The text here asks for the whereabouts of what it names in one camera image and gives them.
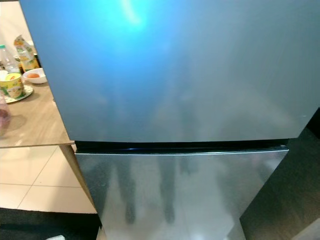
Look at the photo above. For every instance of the silver fridge door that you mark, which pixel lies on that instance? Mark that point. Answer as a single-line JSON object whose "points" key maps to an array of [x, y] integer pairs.
{"points": [[180, 195]]}

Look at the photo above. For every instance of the silver two-door fridge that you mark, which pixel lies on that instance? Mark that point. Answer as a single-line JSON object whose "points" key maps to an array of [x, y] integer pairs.
{"points": [[170, 75]]}

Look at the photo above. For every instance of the pink clear plastic jar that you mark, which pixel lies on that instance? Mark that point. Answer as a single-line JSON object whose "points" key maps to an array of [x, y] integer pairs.
{"points": [[4, 115]]}

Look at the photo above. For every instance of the light wooden table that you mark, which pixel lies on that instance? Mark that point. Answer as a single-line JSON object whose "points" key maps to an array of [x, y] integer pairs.
{"points": [[35, 120]]}

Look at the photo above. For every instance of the yellow cup noodles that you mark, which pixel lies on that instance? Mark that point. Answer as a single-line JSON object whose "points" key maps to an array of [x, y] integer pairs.
{"points": [[2, 76], [13, 86]]}

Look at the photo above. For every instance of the patterned plate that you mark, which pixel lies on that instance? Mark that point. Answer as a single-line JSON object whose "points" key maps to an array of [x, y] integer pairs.
{"points": [[27, 94]]}

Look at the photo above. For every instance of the white bowl orange food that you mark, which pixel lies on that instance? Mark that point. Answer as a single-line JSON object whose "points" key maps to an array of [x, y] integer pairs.
{"points": [[35, 76]]}

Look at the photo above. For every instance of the clear water bottle teal cap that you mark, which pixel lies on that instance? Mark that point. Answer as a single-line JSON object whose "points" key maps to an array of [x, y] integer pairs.
{"points": [[8, 59]]}

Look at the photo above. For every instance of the yellow green juice carton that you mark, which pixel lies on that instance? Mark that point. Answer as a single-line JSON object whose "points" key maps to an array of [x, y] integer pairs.
{"points": [[26, 52]]}

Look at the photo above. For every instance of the black floor mat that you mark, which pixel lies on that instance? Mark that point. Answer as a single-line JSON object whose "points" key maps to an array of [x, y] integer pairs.
{"points": [[45, 227]]}

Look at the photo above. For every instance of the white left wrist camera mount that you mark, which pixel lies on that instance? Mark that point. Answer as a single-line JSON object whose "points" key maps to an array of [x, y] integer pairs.
{"points": [[56, 238]]}

